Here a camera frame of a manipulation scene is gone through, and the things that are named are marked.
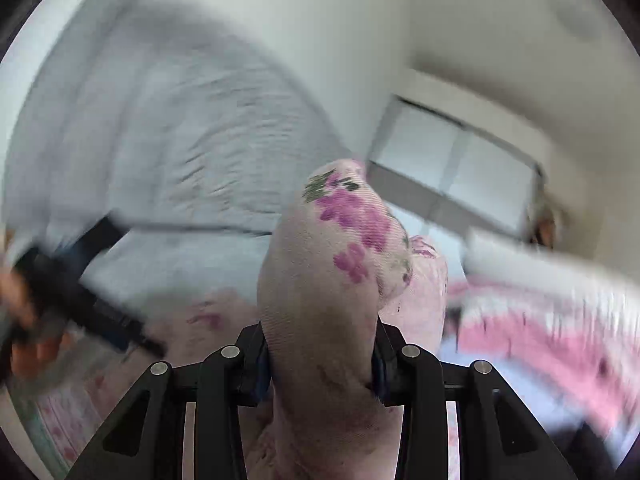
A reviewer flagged pink striped knit garment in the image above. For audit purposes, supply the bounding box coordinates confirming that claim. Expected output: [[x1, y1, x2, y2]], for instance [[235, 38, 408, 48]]
[[9, 364, 137, 479]]

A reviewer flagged pink white floral blanket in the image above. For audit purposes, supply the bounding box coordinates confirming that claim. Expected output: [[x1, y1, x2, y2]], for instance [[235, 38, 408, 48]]
[[448, 278, 639, 434]]

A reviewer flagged grey fleece bed cover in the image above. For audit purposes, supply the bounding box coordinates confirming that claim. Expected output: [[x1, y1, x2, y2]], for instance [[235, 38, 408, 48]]
[[3, 0, 348, 315]]

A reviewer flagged pink floral beige garment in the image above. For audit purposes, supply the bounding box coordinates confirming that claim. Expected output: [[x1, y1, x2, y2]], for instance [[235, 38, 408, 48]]
[[144, 158, 452, 480]]

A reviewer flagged white sliding door wardrobe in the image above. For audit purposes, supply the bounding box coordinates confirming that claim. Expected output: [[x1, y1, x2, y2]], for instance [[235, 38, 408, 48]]
[[368, 98, 544, 238]]

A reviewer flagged person left hand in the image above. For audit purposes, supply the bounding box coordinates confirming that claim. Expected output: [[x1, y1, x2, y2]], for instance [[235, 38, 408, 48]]
[[0, 226, 76, 380]]

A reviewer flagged white folded duvet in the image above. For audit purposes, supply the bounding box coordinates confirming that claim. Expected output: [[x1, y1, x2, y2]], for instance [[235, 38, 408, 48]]
[[463, 230, 639, 309]]

